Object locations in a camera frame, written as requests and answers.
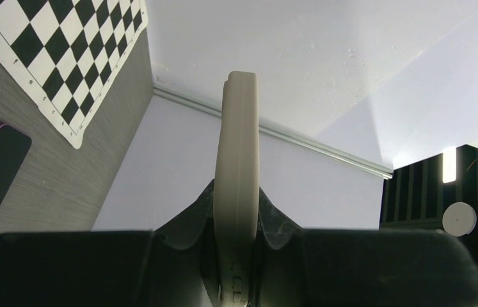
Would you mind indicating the black white checkerboard mat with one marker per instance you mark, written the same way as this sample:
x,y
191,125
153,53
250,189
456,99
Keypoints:
x,y
65,55

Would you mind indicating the round white wall device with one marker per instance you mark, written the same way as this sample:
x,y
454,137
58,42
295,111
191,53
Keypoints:
x,y
459,219

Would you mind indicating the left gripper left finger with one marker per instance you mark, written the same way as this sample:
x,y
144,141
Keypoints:
x,y
184,230

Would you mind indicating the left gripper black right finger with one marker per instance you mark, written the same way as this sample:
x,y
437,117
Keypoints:
x,y
277,229

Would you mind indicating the phone with pink edge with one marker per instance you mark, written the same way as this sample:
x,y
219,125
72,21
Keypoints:
x,y
236,187

